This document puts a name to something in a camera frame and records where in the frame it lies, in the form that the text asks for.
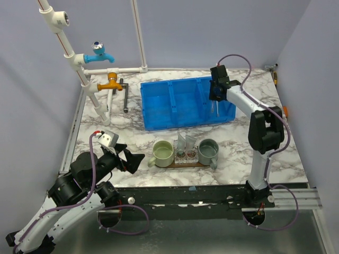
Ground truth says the black metal hex key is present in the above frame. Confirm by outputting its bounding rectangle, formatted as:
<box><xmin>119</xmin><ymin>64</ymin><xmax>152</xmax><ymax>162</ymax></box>
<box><xmin>119</xmin><ymin>78</ymin><xmax>129</xmax><ymax>113</ymax></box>

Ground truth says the toothpaste tube green cap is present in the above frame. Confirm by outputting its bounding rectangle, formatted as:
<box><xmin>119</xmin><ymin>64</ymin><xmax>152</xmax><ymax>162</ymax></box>
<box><xmin>177</xmin><ymin>133</ymin><xmax>186</xmax><ymax>158</ymax></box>

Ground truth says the blue plastic faucet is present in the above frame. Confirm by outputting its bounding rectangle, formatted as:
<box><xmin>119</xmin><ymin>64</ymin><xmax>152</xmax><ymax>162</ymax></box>
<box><xmin>84</xmin><ymin>41</ymin><xmax>115</xmax><ymax>64</ymax></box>

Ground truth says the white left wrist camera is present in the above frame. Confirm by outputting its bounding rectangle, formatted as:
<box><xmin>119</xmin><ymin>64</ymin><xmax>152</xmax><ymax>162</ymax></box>
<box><xmin>98</xmin><ymin>131</ymin><xmax>119</xmax><ymax>155</ymax></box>

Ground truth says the orange plastic faucet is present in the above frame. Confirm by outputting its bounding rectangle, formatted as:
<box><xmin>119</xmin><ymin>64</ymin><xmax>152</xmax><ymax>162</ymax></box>
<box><xmin>97</xmin><ymin>72</ymin><xmax>123</xmax><ymax>91</ymax></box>

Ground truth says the oval wooden tray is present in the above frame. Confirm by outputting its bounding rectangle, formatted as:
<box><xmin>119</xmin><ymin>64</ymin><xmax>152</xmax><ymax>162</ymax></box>
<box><xmin>156</xmin><ymin>162</ymin><xmax>207</xmax><ymax>168</ymax></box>

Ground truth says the light green ceramic mug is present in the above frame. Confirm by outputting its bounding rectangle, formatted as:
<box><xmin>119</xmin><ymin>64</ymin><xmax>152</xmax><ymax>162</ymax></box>
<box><xmin>147</xmin><ymin>140</ymin><xmax>174</xmax><ymax>168</ymax></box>

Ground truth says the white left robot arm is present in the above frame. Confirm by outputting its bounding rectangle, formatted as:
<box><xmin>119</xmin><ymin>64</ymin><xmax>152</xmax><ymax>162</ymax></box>
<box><xmin>6</xmin><ymin>144</ymin><xmax>145</xmax><ymax>253</ymax></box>

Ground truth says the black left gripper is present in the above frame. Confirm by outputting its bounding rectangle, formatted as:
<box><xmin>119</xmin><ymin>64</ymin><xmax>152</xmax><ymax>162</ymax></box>
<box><xmin>88</xmin><ymin>143</ymin><xmax>145</xmax><ymax>188</ymax></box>

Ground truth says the toothpaste tube red cap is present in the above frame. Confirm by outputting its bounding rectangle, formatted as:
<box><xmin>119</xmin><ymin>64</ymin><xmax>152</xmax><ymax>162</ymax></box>
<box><xmin>185</xmin><ymin>135</ymin><xmax>197</xmax><ymax>158</ymax></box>

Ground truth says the aluminium extrusion rail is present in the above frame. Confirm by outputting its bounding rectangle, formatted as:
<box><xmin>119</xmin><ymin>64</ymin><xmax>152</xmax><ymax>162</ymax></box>
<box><xmin>267</xmin><ymin>188</ymin><xmax>323</xmax><ymax>211</ymax></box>

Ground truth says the orange clamp on wall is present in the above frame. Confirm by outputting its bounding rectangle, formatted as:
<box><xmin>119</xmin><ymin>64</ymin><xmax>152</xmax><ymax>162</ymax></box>
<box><xmin>283</xmin><ymin>106</ymin><xmax>289</xmax><ymax>118</ymax></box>

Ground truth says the black metal base rail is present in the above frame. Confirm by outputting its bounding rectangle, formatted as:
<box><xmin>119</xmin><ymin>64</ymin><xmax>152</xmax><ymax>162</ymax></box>
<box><xmin>97</xmin><ymin>182</ymin><xmax>276</xmax><ymax>222</ymax></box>

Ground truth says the grey ceramic mug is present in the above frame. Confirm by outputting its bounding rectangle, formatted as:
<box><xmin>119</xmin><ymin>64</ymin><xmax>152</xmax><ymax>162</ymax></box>
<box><xmin>198</xmin><ymin>139</ymin><xmax>219</xmax><ymax>170</ymax></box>

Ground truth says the yellow black tool at corner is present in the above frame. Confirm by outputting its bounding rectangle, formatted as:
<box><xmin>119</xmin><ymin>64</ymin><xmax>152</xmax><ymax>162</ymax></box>
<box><xmin>264</xmin><ymin>63</ymin><xmax>278</xmax><ymax>86</ymax></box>

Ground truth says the white PVC pipe frame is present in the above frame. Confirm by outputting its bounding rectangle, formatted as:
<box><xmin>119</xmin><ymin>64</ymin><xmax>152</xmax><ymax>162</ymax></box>
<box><xmin>37</xmin><ymin>1</ymin><xmax>148</xmax><ymax>126</ymax></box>

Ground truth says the blue plastic divided bin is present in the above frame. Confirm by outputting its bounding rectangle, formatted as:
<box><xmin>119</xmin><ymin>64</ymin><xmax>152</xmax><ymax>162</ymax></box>
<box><xmin>140</xmin><ymin>77</ymin><xmax>236</xmax><ymax>131</ymax></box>

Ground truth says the clear plastic square holder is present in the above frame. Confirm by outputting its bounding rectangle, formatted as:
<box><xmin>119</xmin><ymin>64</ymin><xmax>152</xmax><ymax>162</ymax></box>
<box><xmin>173</xmin><ymin>140</ymin><xmax>199</xmax><ymax>165</ymax></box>

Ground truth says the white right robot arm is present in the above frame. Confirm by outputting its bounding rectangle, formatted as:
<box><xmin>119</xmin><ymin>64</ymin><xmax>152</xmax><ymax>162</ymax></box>
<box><xmin>209</xmin><ymin>65</ymin><xmax>284</xmax><ymax>207</ymax></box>

